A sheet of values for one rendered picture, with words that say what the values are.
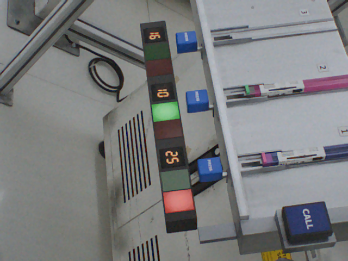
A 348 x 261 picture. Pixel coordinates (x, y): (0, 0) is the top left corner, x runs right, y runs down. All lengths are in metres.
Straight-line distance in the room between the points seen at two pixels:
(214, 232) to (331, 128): 0.21
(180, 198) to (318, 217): 0.18
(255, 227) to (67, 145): 0.98
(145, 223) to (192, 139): 0.22
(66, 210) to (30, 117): 0.27
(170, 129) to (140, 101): 0.73
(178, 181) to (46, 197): 0.78
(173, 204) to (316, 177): 0.18
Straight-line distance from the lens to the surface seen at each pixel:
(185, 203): 0.78
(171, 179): 0.79
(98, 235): 1.58
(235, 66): 0.89
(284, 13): 0.96
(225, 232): 0.79
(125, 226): 1.47
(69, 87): 1.78
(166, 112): 0.85
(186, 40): 0.90
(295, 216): 0.71
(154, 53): 0.92
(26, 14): 1.85
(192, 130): 1.36
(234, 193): 0.76
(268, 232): 0.74
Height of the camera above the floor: 1.14
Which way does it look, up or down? 35 degrees down
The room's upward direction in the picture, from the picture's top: 53 degrees clockwise
